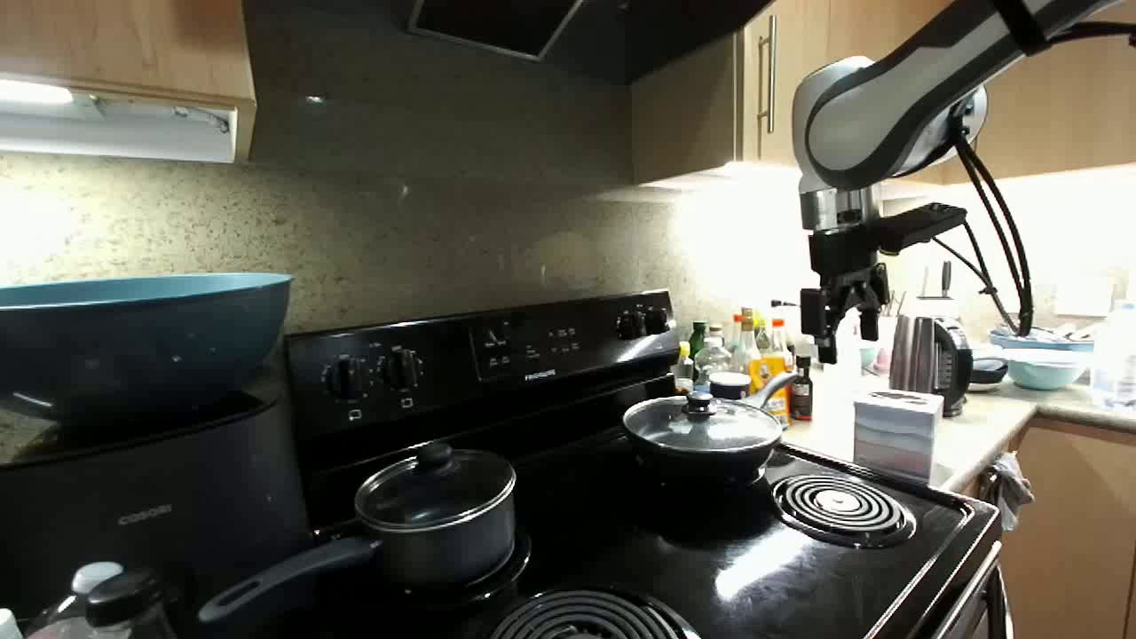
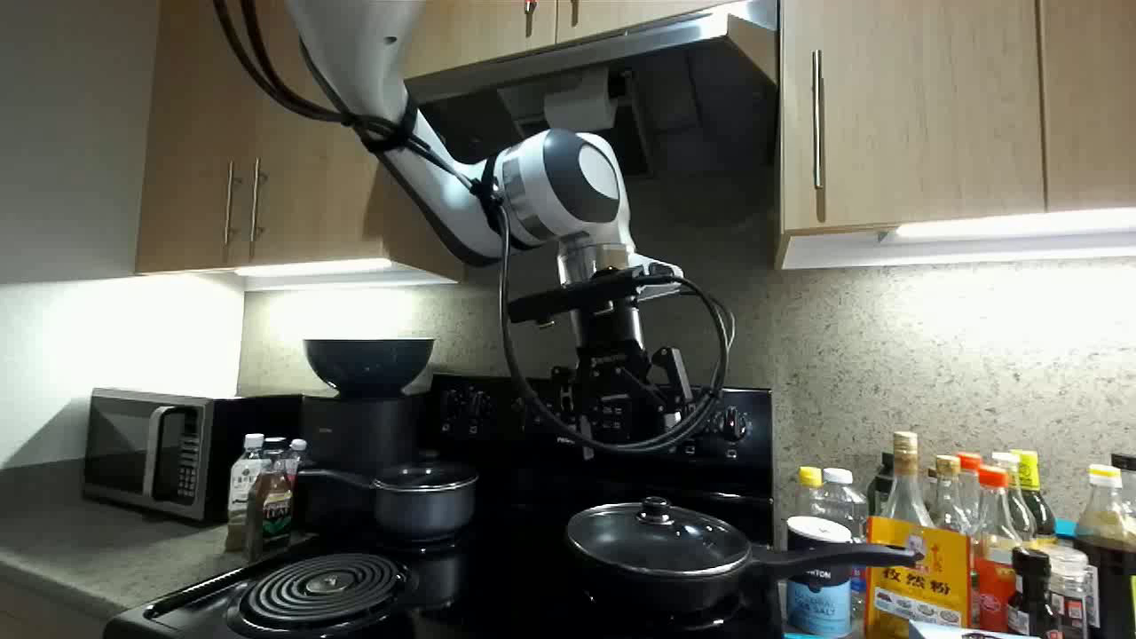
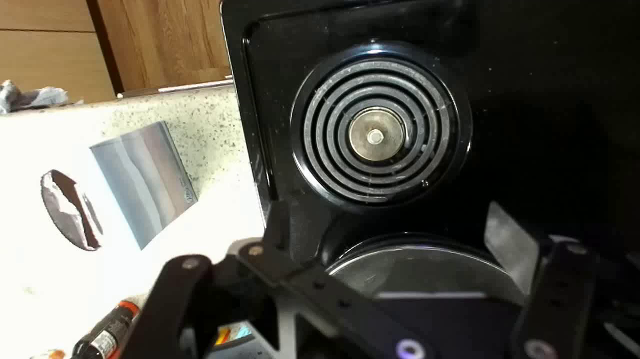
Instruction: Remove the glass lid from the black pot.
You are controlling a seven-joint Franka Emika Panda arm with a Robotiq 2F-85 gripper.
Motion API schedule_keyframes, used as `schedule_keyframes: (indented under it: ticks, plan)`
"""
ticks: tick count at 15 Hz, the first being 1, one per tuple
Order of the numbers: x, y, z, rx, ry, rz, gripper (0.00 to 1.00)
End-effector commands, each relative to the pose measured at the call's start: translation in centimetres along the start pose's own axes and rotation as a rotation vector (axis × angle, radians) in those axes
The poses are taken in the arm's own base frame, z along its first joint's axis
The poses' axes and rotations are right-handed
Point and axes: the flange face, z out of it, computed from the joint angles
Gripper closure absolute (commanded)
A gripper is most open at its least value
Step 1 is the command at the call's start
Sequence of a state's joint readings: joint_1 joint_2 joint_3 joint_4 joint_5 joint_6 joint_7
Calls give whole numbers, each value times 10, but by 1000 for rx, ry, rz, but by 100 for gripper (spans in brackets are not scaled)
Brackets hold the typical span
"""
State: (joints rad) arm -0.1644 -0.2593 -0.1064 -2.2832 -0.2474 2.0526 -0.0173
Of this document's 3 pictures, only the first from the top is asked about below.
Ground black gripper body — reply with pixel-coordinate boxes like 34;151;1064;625
807;223;896;313

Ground glass pot lid black knob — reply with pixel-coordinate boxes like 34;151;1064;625
350;440;523;537

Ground glass pan lid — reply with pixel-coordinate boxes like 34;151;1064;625
623;387;788;460

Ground steel electric kettle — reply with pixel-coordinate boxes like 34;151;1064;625
888;309;975;421

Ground yellow oil bottle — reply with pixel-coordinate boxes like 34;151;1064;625
748;318;795;421

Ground dark sauce bottle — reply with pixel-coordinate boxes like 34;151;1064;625
786;352;817;425

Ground clear glass bottle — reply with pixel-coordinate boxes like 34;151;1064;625
698;324;737;379

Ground white tissue box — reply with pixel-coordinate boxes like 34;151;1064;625
847;387;947;492

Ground small black dish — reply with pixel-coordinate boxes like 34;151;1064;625
970;352;1013;393

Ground stack of plates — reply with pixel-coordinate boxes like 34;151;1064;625
987;324;1097;360

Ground light blue bowl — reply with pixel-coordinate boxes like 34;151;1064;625
1005;352;1088;393

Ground coil burner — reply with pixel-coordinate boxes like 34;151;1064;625
766;471;921;552
489;586;704;639

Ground hanging kitchen towel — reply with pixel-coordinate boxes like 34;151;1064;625
987;453;1038;537

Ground clear water bottle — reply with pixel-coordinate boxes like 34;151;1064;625
1088;299;1136;413

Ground black electric stove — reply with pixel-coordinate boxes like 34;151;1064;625
282;288;1009;639

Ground wooden base cabinet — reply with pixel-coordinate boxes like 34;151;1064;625
998;413;1136;639

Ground black range hood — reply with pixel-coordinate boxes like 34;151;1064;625
240;0;776;89

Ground large blue wok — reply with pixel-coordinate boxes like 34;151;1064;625
0;269;295;431

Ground black microwave oven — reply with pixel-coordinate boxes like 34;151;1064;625
0;377;312;617

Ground clear bottle black cap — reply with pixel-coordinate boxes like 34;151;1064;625
79;565;180;639

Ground clear bottle white cap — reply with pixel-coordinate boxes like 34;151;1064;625
24;558;127;639

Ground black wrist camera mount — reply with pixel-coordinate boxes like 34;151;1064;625
869;199;974;255

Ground metal cabinet handle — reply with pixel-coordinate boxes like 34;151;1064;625
752;11;776;140

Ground wooden wall cabinets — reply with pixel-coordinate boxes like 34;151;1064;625
627;0;1136;190

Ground black pot with long handle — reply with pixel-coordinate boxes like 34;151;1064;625
197;471;525;629

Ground wooden wall cabinet with light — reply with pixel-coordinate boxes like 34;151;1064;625
0;0;260;167

